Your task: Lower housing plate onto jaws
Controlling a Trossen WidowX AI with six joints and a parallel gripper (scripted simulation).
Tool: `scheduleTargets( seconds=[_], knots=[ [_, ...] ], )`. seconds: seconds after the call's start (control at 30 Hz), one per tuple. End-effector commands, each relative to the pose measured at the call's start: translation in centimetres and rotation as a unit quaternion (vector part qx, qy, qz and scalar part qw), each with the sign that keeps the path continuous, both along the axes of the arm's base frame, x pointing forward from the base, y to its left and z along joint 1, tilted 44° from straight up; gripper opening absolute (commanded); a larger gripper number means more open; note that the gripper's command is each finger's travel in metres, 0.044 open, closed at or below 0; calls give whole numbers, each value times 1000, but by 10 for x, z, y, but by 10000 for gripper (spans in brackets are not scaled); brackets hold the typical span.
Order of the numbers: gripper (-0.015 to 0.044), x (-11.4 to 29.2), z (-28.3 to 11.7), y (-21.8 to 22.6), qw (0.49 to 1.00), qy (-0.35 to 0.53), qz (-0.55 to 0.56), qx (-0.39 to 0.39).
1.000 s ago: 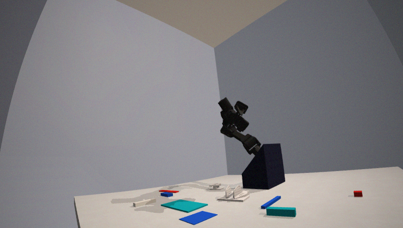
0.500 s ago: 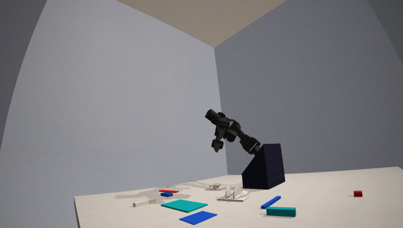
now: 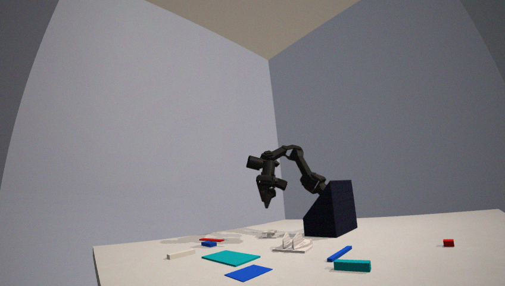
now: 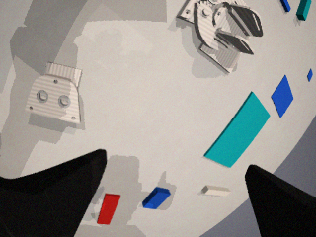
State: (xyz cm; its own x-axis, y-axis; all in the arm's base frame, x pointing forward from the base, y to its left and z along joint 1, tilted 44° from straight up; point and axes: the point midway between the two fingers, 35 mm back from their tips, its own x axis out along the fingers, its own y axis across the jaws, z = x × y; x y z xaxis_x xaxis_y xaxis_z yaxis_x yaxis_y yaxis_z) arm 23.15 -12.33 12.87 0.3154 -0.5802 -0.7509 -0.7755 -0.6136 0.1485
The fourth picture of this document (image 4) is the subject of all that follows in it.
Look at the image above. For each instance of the teal flat plate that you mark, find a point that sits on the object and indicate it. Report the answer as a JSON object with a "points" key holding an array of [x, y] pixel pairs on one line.
{"points": [[239, 133]]}

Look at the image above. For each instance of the blue flat plate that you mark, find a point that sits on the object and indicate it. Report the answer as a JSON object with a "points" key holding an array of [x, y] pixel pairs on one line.
{"points": [[282, 96]]}

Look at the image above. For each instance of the white plate with two round holes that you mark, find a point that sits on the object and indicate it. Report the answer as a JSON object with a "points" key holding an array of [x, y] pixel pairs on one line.
{"points": [[56, 88]]}

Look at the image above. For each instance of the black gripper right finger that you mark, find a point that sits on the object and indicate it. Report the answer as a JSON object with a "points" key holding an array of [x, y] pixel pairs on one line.
{"points": [[281, 209]]}

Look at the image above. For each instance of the beige rectangular bar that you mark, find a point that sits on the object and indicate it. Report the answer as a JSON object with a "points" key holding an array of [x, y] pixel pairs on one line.
{"points": [[212, 190]]}

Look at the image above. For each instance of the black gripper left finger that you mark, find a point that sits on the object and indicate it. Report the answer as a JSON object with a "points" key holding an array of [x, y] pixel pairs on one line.
{"points": [[52, 202]]}

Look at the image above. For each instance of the red rectangular block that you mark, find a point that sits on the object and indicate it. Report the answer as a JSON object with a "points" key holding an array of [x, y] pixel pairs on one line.
{"points": [[108, 208]]}

